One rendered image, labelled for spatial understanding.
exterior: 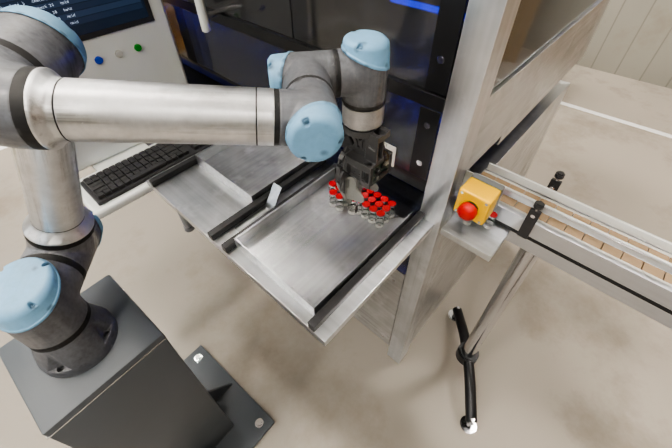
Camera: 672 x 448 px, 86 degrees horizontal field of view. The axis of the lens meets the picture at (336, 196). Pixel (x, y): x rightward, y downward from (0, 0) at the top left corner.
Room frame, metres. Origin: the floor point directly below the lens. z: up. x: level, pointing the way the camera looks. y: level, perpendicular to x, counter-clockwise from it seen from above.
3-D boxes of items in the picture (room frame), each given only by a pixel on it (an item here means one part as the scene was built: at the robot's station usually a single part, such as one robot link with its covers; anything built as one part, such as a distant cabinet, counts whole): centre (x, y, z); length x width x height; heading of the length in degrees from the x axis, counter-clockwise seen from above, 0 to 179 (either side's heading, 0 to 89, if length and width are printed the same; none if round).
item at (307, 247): (0.56, 0.03, 0.90); 0.34 x 0.26 x 0.04; 137
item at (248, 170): (0.87, 0.20, 0.90); 0.34 x 0.26 x 0.04; 138
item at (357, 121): (0.57, -0.05, 1.22); 0.08 x 0.08 x 0.05
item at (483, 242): (0.59, -0.36, 0.87); 0.14 x 0.13 x 0.02; 138
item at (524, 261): (0.58, -0.51, 0.46); 0.09 x 0.09 x 0.77; 48
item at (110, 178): (0.93, 0.61, 0.82); 0.40 x 0.14 x 0.02; 138
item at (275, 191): (0.63, 0.20, 0.91); 0.14 x 0.03 x 0.06; 138
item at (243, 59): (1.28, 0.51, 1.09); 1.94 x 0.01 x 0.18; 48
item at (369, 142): (0.56, -0.06, 1.14); 0.09 x 0.08 x 0.12; 47
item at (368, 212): (0.64, -0.05, 0.90); 0.18 x 0.02 x 0.05; 47
